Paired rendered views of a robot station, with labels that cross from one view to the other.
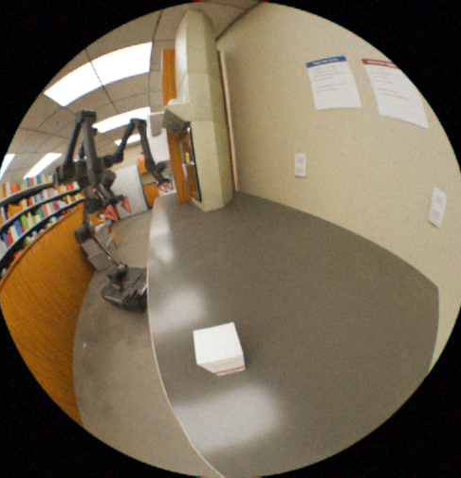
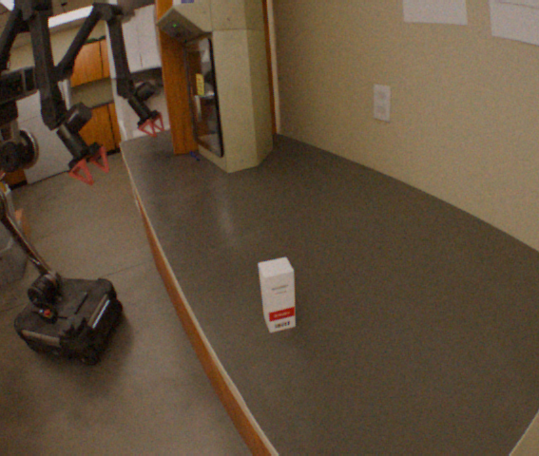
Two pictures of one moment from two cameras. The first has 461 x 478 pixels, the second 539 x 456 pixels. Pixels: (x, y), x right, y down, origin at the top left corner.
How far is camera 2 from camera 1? 33 cm
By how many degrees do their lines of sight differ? 2
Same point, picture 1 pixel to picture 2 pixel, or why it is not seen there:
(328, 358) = (379, 323)
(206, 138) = (235, 58)
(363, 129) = (468, 57)
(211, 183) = (240, 127)
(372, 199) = (479, 159)
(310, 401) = (361, 356)
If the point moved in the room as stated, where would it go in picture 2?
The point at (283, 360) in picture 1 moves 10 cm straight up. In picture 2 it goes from (332, 320) to (336, 269)
